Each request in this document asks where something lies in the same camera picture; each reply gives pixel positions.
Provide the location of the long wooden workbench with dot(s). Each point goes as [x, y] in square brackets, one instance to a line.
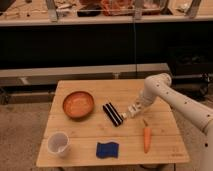
[83, 12]

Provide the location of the blue sponge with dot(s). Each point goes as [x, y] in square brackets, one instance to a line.
[105, 150]

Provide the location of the grey metal floor beam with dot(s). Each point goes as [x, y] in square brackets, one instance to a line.
[48, 76]

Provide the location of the orange carrot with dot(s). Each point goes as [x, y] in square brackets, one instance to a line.
[147, 137]

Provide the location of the wooden table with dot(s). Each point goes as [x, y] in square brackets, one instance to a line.
[166, 146]

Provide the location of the white plastic cup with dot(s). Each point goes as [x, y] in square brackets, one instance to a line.
[58, 144]

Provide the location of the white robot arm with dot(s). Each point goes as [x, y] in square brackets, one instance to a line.
[198, 114]

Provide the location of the orange ceramic bowl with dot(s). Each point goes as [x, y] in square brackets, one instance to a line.
[78, 104]

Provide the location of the black striped block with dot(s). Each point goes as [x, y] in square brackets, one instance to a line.
[113, 115]

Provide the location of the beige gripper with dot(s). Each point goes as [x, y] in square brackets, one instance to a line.
[136, 108]

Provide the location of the clear plastic bottle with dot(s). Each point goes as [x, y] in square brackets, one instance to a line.
[126, 114]

